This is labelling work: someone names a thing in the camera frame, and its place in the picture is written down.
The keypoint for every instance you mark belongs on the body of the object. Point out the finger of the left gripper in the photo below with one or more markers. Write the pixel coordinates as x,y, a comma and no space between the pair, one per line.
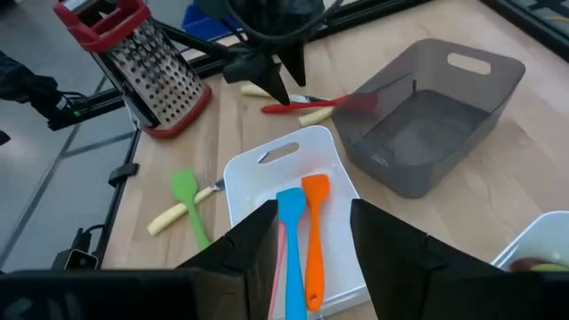
262,73
295,58

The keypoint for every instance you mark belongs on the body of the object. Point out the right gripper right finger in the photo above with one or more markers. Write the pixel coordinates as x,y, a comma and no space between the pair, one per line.
400,275

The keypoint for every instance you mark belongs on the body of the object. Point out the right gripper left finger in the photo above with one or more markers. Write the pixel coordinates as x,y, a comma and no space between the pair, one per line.
249,266

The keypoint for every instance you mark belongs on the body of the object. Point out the pink silicone spatula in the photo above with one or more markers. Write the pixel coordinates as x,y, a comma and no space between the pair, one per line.
279,258

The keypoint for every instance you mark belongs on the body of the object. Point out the blue silicone spatula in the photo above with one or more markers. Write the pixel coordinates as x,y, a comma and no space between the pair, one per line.
293,266

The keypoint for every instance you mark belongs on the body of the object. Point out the red silicone spatula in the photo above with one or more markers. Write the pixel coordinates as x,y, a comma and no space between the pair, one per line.
302,106

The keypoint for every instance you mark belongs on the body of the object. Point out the orange silicone spatula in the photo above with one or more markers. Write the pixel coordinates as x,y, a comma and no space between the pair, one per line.
314,249

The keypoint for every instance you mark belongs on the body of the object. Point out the green silicone spatula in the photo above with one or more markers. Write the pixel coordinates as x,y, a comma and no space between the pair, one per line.
184,186

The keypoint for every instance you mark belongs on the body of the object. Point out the blue plastic crate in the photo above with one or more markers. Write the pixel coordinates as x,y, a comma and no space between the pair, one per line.
200,24

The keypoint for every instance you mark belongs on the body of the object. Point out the white plastic bin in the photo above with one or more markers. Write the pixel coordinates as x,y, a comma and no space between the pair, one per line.
542,235
249,186

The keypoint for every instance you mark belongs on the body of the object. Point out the red metal box grater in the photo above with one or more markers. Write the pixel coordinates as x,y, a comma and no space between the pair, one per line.
155,75

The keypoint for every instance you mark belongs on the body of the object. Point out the grey translucent plastic bin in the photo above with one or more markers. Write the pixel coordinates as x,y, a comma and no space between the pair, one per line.
444,178

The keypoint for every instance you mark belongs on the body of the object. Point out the small black device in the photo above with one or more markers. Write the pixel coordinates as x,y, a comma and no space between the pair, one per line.
75,260

